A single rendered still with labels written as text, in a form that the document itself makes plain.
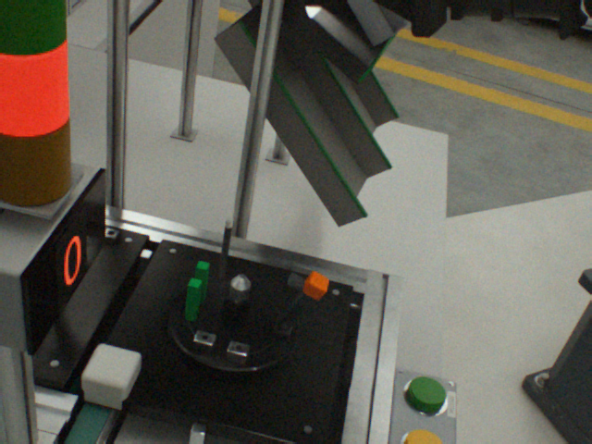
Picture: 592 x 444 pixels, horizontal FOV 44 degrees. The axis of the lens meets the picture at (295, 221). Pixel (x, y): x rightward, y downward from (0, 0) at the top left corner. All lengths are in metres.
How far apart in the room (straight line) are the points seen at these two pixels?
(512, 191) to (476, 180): 0.15
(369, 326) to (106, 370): 0.30
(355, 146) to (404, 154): 0.36
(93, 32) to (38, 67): 1.21
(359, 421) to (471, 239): 0.53
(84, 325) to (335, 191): 0.34
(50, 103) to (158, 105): 0.95
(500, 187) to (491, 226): 1.81
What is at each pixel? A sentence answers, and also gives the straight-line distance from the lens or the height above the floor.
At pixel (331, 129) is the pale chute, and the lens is 1.00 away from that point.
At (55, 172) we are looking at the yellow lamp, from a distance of 0.46.
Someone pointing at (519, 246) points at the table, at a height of 0.86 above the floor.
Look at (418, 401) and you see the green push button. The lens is 0.78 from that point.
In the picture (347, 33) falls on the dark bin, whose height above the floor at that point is 1.21.
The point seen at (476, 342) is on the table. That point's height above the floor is 0.86.
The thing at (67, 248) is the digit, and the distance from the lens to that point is 0.51.
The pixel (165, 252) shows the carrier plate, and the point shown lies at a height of 0.97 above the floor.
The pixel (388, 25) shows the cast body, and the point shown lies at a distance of 0.82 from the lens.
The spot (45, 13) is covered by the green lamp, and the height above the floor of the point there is 1.38.
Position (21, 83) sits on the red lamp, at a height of 1.34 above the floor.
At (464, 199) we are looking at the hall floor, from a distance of 2.91.
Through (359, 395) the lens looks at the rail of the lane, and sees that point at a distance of 0.78.
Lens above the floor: 1.55
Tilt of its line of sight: 37 degrees down
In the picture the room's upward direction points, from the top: 12 degrees clockwise
